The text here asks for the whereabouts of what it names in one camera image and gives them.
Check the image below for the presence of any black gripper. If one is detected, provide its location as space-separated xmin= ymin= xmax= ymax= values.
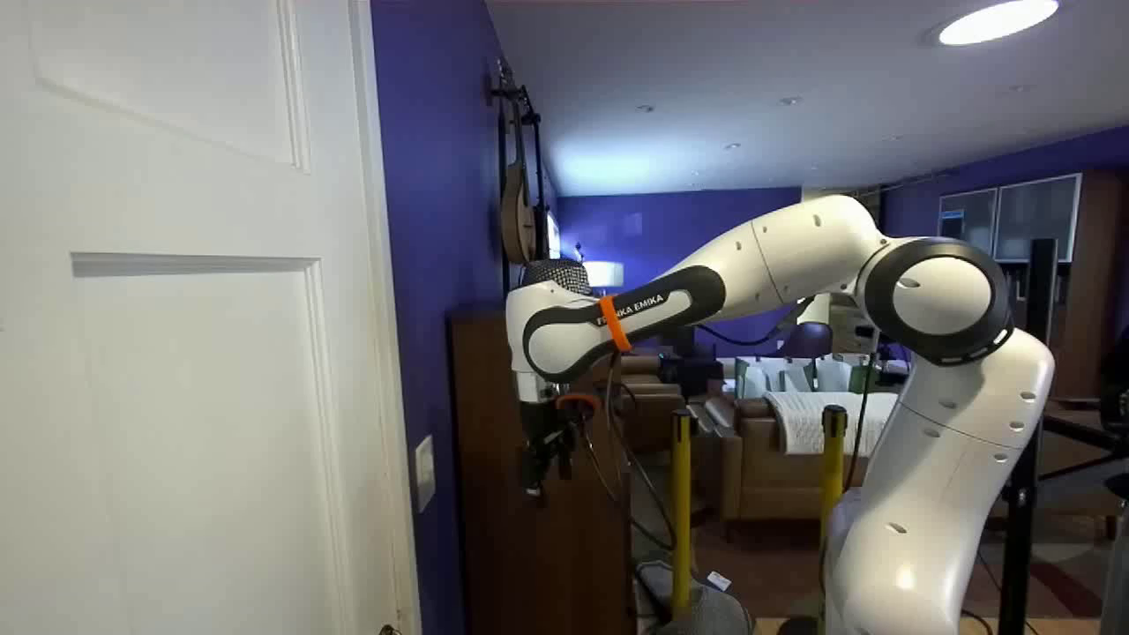
xmin=517 ymin=396 xmax=581 ymax=506

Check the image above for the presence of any black white checkered hat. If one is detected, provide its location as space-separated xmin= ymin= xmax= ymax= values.
xmin=522 ymin=259 xmax=594 ymax=293

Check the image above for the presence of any white panelled door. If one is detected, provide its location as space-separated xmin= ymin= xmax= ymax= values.
xmin=0 ymin=0 xmax=423 ymax=635

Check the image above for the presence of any brown wooden cabinet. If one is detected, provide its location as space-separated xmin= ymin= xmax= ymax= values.
xmin=447 ymin=307 xmax=639 ymax=635

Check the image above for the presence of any tan sofa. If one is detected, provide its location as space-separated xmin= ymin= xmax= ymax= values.
xmin=716 ymin=384 xmax=906 ymax=521

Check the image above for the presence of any wooden mandolin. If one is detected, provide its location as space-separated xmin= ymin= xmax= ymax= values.
xmin=485 ymin=63 xmax=555 ymax=269

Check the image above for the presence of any white blanket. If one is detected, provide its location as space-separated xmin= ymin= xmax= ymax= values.
xmin=765 ymin=390 xmax=902 ymax=463

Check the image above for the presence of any black tripod stand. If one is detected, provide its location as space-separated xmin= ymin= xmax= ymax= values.
xmin=996 ymin=236 xmax=1059 ymax=635

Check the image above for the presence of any round ceiling light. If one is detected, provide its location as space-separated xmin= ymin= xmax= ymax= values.
xmin=933 ymin=0 xmax=1063 ymax=50

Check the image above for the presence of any white light switch plate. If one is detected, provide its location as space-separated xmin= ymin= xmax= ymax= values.
xmin=409 ymin=436 xmax=440 ymax=514

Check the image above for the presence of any yellow post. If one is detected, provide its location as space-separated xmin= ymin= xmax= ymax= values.
xmin=669 ymin=409 xmax=698 ymax=623
xmin=819 ymin=402 xmax=849 ymax=526

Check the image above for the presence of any orange cable strap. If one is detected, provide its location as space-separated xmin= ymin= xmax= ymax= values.
xmin=596 ymin=293 xmax=634 ymax=357

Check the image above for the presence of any glass fronted wall cabinet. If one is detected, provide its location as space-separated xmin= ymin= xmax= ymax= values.
xmin=933 ymin=169 xmax=1088 ymax=269

